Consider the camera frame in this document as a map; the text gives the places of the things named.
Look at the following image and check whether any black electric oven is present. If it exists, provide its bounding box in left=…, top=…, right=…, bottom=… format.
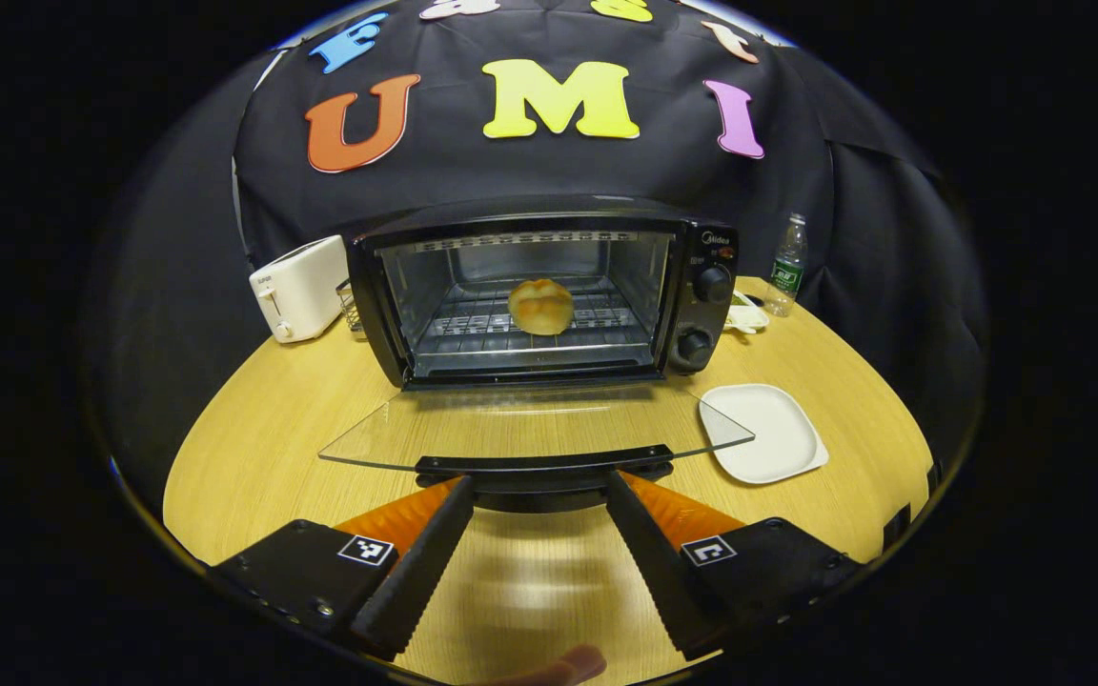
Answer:
left=318, top=195, right=757, bottom=515

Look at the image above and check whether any golden bread bun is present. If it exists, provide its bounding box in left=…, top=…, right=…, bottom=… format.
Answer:
left=508, top=278, right=575, bottom=336

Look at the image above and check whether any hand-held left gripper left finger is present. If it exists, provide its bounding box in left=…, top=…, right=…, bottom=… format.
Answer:
left=209, top=475, right=477, bottom=661

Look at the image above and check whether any white divided snack dish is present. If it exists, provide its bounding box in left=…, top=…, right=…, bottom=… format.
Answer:
left=725, top=291, right=771, bottom=334

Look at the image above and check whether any metal wire rack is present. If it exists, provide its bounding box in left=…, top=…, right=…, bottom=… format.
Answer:
left=336, top=278, right=366, bottom=335

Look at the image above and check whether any clear plastic water bottle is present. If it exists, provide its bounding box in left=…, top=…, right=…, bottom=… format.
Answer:
left=766, top=212, right=809, bottom=318

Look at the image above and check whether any white toaster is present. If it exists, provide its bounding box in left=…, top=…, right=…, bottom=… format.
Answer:
left=249, top=235, right=352, bottom=344

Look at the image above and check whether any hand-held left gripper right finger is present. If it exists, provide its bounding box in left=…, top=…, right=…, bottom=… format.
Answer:
left=605, top=470, right=864, bottom=662

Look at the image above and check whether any white square plate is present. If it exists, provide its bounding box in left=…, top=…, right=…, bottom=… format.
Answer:
left=699, top=383, right=830, bottom=485

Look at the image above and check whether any black backdrop cloth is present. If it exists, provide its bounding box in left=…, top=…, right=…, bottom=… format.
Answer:
left=82, top=0, right=988, bottom=487

